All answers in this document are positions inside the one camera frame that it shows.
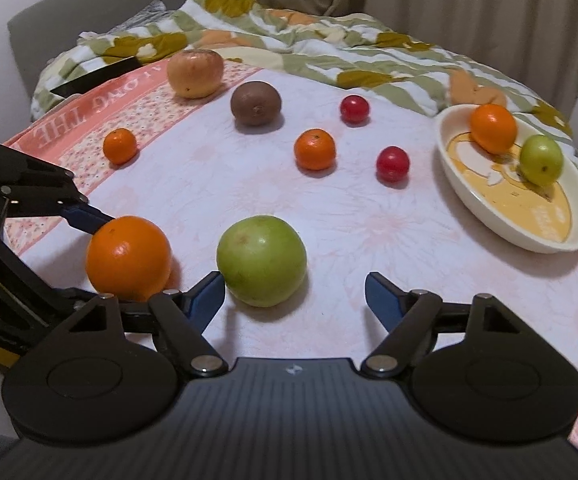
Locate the beige curtain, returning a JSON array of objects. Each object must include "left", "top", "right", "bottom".
[{"left": 186, "top": 0, "right": 578, "bottom": 116}]

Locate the large orange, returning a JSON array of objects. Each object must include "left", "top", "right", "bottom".
[
  {"left": 85, "top": 215, "right": 173, "bottom": 303},
  {"left": 470, "top": 104, "right": 518, "bottom": 155}
]

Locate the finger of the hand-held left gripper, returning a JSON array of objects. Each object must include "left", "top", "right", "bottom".
[
  {"left": 0, "top": 229, "right": 158, "bottom": 337},
  {"left": 0, "top": 142, "right": 116, "bottom": 236}
]

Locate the large green apple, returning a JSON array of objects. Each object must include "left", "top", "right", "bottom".
[{"left": 216, "top": 215, "right": 308, "bottom": 308}]

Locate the small green apple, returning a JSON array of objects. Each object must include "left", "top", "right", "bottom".
[{"left": 520, "top": 134, "right": 564, "bottom": 184}]

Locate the grey patterned cloth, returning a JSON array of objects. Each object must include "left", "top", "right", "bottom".
[{"left": 119, "top": 0, "right": 180, "bottom": 28}]

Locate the brown kiwi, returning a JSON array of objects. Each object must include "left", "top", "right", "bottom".
[{"left": 230, "top": 81, "right": 283, "bottom": 127}]

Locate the red cherry tomato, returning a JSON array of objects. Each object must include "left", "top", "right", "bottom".
[
  {"left": 339, "top": 95, "right": 371, "bottom": 126},
  {"left": 376, "top": 146, "right": 411, "bottom": 183}
]

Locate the cream oval bowl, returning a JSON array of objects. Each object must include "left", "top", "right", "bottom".
[{"left": 435, "top": 104, "right": 578, "bottom": 254}]

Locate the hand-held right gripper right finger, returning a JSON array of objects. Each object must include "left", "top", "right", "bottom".
[{"left": 360, "top": 271, "right": 522, "bottom": 378}]

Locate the striped floral blanket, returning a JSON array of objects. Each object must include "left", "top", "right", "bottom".
[{"left": 31, "top": 0, "right": 578, "bottom": 171}]

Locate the grey sofa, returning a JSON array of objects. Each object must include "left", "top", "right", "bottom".
[{"left": 8, "top": 0, "right": 194, "bottom": 96}]

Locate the small mandarin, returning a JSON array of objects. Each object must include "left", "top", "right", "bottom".
[
  {"left": 103, "top": 128, "right": 138, "bottom": 166},
  {"left": 294, "top": 128, "right": 337, "bottom": 172}
]

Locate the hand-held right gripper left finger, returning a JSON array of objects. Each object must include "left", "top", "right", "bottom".
[{"left": 66, "top": 271, "right": 230, "bottom": 378}]

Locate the yellow-pink apple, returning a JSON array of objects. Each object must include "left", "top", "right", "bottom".
[{"left": 167, "top": 50, "right": 225, "bottom": 99}]

